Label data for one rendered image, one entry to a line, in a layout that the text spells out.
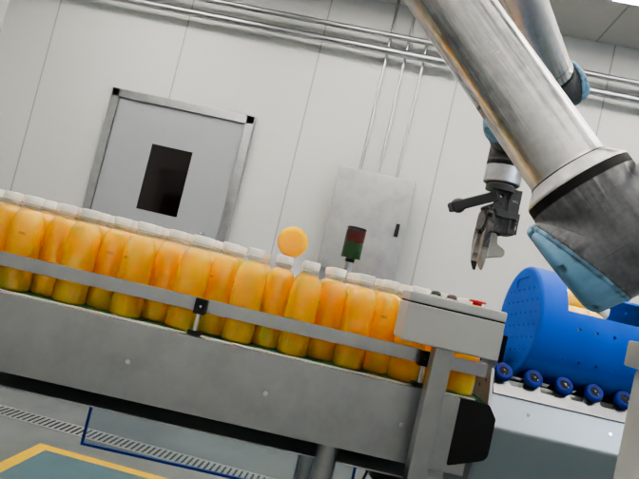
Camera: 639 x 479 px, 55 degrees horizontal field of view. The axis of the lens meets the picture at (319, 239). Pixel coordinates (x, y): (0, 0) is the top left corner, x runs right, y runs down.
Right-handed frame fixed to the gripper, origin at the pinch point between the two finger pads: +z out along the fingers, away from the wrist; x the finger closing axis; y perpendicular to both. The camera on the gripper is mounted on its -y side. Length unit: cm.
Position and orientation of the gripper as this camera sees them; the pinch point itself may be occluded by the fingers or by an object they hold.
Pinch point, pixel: (474, 263)
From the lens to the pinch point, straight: 154.2
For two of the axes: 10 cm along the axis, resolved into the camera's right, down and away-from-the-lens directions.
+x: -0.4, 0.5, 10.0
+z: -2.3, 9.7, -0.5
